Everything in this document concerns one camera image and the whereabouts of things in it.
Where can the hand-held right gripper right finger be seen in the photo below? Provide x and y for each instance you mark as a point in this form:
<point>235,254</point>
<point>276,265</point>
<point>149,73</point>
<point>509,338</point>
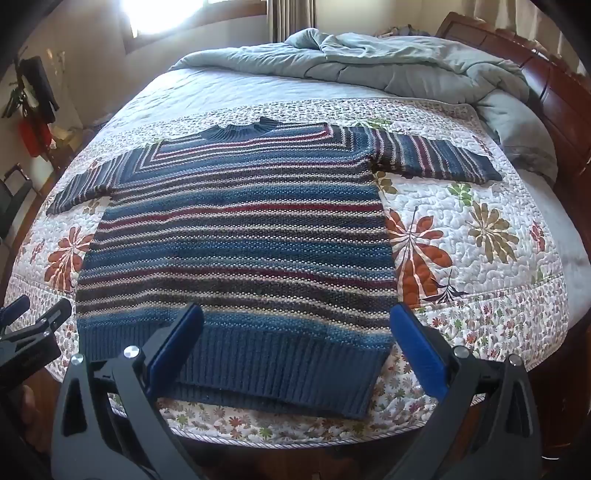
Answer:
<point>418,350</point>

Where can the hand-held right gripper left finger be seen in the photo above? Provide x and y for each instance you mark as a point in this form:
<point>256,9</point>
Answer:
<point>178,344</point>

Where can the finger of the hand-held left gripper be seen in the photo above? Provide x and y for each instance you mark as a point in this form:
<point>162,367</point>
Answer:
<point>13,310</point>
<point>44,321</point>

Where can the striped knit sweater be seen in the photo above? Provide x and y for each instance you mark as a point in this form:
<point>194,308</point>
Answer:
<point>231,230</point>

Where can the floral quilted bedspread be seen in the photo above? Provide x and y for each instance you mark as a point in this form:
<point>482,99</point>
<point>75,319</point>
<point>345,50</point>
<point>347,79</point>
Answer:
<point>461,277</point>

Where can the black chair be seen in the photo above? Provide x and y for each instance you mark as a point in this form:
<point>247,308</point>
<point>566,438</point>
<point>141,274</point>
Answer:
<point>14,198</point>

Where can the hanging red garment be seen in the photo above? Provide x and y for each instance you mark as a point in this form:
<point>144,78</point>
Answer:
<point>33,136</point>

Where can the wooden side table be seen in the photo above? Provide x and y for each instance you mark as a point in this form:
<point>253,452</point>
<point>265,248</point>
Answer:
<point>69,141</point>

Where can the grey bed sheet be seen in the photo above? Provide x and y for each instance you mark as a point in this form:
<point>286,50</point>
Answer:
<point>572,258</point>

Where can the hanging black garment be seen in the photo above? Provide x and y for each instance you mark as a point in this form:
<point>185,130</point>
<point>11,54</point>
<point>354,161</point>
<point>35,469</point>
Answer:
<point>40,87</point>

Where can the grey comforter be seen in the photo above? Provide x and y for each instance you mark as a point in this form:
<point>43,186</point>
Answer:
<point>392,69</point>

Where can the wooden headboard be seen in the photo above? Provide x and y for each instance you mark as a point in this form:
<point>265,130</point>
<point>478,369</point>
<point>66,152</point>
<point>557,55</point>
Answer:
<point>545,69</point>

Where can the window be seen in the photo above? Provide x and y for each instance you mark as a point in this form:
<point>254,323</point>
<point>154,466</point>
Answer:
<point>184,18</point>

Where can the grey curtain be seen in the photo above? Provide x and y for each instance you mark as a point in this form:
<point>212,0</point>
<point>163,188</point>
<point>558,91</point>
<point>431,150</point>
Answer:
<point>291,21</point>

